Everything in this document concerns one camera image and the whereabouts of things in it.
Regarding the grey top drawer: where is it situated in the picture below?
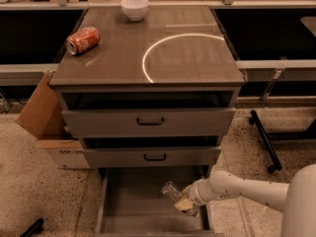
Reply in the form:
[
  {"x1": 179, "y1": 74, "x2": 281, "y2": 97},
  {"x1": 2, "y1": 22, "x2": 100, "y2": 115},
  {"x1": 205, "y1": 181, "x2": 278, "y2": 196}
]
[{"x1": 62, "y1": 108, "x2": 235, "y2": 138}]

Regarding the grey open bottom drawer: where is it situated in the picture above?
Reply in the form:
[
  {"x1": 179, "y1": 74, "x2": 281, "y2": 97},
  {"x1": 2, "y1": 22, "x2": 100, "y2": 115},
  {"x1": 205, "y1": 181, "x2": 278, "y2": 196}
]
[{"x1": 95, "y1": 166, "x2": 225, "y2": 237}]

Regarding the white ceramic bowl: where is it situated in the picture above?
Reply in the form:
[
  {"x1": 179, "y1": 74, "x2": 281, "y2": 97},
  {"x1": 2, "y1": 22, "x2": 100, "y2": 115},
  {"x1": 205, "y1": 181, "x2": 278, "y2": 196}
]
[{"x1": 120, "y1": 0, "x2": 149, "y2": 21}]

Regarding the grey drawer cabinet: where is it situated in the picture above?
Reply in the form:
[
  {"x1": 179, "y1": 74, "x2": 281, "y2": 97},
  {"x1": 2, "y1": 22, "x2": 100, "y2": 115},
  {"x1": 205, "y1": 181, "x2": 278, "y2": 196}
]
[{"x1": 49, "y1": 5, "x2": 247, "y2": 183}]

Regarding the orange soda can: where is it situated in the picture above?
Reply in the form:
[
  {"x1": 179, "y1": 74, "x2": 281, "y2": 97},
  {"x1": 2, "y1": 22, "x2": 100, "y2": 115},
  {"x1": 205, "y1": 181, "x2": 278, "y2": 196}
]
[{"x1": 65, "y1": 27, "x2": 101, "y2": 55}]

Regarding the clear plastic water bottle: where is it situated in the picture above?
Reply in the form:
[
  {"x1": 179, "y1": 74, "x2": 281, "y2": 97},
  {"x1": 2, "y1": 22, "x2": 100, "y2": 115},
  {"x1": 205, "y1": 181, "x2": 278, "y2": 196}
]
[{"x1": 161, "y1": 182, "x2": 198, "y2": 216}]

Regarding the grey middle drawer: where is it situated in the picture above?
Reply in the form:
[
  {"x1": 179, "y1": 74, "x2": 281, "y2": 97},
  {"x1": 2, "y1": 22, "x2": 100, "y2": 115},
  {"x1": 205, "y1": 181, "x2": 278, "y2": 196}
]
[{"x1": 83, "y1": 146, "x2": 221, "y2": 168}]

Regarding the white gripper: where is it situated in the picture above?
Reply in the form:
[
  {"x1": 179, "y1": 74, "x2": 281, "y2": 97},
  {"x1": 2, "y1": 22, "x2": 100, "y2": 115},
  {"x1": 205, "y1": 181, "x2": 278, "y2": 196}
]
[{"x1": 174, "y1": 179, "x2": 211, "y2": 211}]

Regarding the brown cardboard box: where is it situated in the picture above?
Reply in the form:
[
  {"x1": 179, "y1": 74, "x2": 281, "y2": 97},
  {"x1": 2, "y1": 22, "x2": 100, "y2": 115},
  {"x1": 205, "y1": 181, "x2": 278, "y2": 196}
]
[{"x1": 16, "y1": 71, "x2": 90, "y2": 169}]

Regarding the black table leg with casters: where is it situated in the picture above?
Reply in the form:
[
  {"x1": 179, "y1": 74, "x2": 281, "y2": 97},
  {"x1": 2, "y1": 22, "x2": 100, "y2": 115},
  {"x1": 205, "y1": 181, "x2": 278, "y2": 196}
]
[{"x1": 249, "y1": 110, "x2": 282, "y2": 174}]

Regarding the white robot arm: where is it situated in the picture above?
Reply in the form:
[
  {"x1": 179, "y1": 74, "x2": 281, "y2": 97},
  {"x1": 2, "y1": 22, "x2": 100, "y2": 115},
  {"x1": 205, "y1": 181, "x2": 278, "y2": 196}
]
[{"x1": 175, "y1": 165, "x2": 316, "y2": 237}]

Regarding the black bar bottom left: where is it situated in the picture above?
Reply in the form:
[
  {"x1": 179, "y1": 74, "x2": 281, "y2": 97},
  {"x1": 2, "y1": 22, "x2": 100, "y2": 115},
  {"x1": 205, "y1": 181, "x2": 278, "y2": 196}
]
[{"x1": 20, "y1": 218, "x2": 44, "y2": 237}]

